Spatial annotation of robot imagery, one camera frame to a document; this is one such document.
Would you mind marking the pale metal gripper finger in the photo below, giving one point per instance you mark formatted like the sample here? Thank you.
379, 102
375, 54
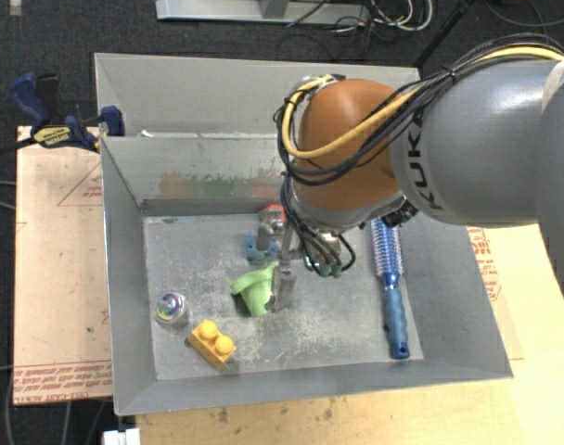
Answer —
263, 238
284, 292

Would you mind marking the teal blue toy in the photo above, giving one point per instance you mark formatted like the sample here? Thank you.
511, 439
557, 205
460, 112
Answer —
250, 248

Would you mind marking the light green soft toy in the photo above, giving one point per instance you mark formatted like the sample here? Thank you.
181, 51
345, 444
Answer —
256, 292

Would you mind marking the small orange object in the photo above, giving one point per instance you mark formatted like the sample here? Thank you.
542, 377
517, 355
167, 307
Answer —
273, 209

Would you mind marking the yellow toy brick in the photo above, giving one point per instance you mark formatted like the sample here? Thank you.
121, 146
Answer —
212, 341

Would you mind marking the blue hairbrush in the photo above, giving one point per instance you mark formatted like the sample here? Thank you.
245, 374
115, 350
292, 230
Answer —
396, 313

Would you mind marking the shiny silver spinning top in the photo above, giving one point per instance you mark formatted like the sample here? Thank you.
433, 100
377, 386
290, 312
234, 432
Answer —
170, 308

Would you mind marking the grey metal bin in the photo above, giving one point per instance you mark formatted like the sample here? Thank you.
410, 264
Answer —
194, 95

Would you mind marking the brown cardboard board, red print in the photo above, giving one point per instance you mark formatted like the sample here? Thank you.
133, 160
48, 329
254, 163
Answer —
59, 271

